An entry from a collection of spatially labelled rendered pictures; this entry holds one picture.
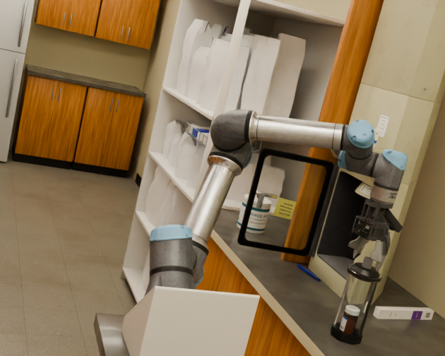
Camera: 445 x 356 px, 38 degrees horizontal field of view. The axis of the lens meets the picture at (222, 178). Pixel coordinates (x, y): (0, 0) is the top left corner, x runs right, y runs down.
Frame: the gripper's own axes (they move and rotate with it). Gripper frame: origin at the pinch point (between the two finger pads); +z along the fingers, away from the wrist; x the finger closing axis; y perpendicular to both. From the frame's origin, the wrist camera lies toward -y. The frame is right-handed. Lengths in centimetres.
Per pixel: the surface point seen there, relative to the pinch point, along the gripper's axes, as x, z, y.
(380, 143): -29, -33, -24
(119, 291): -223, 120, -47
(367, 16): -58, -76, -30
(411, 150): -19.3, -33.4, -29.4
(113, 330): -15, 26, 74
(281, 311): -21.1, 27.1, 8.9
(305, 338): -3.3, 27.0, 13.7
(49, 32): -577, -15, -97
